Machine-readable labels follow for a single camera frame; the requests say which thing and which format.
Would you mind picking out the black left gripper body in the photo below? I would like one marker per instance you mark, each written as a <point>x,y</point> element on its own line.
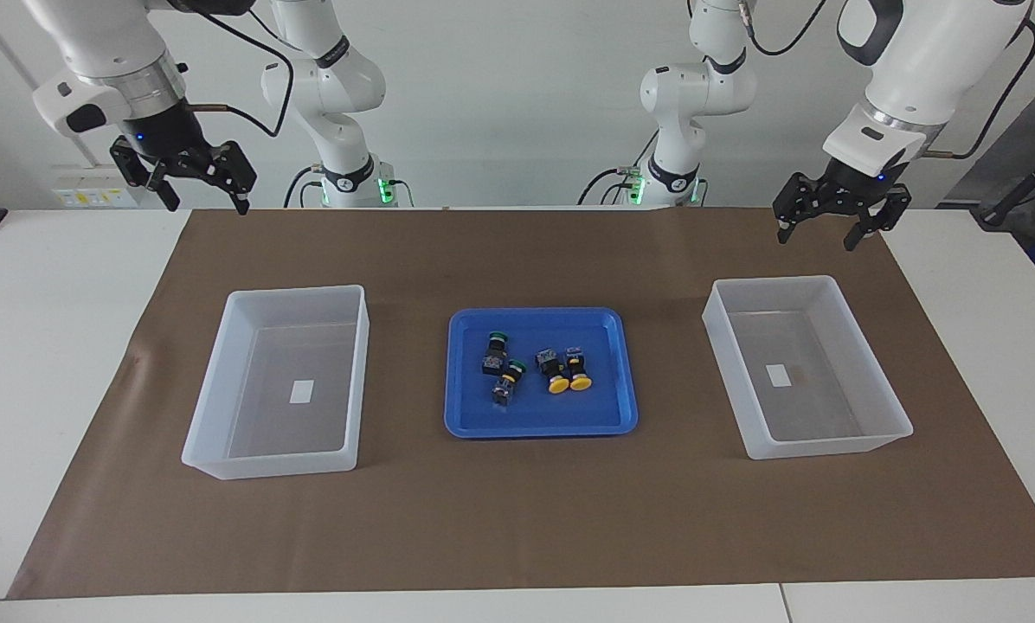
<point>855,190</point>

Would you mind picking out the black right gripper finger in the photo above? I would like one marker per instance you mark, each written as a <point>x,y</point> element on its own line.
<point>141,166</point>
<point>236,173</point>

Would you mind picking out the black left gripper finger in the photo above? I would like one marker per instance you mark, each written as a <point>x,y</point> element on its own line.
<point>794,199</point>
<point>885,216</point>

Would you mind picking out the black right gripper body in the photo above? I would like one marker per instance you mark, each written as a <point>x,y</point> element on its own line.
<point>167,138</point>

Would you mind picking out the yellow push button switch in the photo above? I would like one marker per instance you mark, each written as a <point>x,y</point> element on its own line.
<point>557,385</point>
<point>580,382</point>

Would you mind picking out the green push button switch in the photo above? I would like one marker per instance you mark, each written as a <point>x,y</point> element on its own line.
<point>505,391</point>
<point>493,359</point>

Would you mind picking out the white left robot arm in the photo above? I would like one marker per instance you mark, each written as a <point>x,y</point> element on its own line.
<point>699,86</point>

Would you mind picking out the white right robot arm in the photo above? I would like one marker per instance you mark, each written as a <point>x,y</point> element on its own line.
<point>327,86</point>

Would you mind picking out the black tripod stand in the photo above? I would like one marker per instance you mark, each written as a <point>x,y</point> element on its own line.
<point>1019,186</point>

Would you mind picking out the white paper label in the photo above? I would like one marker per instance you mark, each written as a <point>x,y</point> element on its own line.
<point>302,391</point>
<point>777,375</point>

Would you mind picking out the translucent white plastic box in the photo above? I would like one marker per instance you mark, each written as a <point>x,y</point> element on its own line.
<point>829,415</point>
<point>266,424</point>

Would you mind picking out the blue plastic tray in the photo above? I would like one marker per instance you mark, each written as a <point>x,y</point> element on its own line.
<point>483,415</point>

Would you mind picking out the brown table mat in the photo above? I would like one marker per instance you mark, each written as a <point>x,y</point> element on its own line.
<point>526,519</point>

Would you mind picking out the white wall socket box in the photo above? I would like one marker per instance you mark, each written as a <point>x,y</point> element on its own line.
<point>85,195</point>

